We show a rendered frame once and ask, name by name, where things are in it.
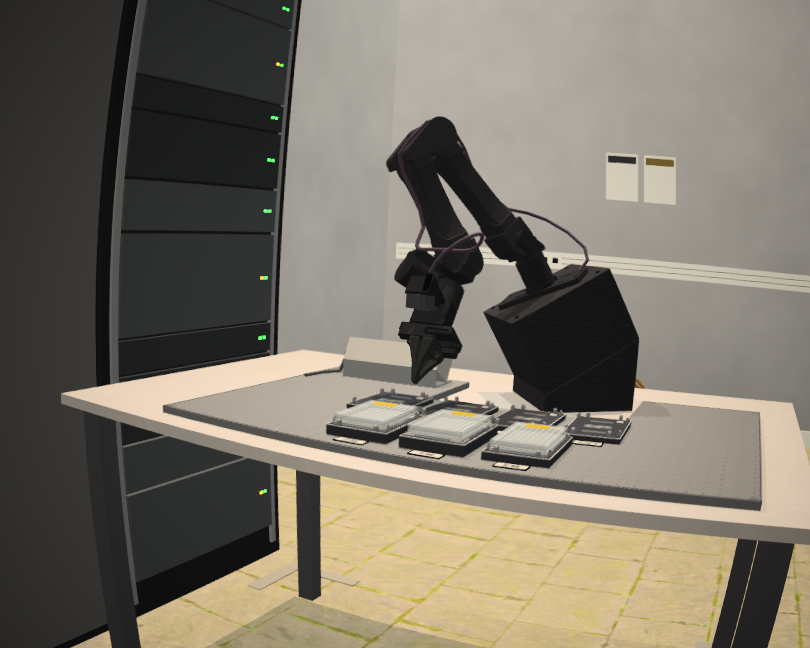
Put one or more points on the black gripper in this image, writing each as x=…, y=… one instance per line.
x=422, y=339

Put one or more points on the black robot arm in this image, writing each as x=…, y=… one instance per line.
x=507, y=236

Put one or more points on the white multi-well plate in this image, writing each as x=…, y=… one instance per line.
x=370, y=426
x=526, y=451
x=447, y=437

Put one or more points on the light grey control panel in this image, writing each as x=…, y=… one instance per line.
x=387, y=361

